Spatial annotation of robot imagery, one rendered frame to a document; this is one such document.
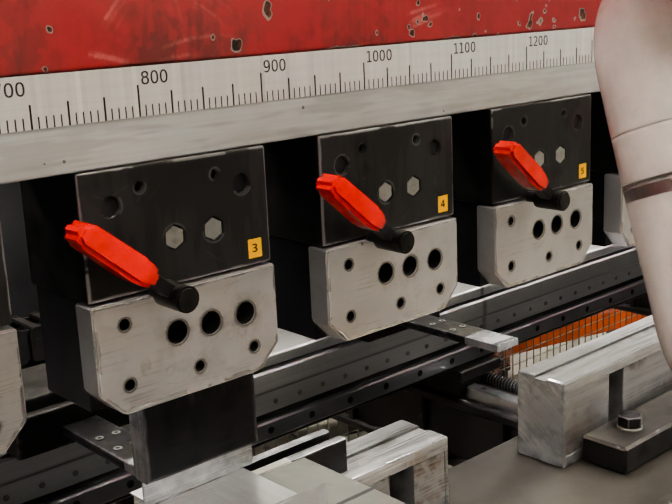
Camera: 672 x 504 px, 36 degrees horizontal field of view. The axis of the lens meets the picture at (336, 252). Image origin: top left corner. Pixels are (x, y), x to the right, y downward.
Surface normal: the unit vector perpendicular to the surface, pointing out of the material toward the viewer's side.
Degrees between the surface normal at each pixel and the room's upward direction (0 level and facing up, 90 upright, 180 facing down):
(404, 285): 90
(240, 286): 90
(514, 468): 0
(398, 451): 0
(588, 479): 0
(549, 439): 90
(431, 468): 90
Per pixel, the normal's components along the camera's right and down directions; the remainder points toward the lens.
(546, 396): -0.74, 0.19
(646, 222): -0.92, 0.18
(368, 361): 0.67, 0.15
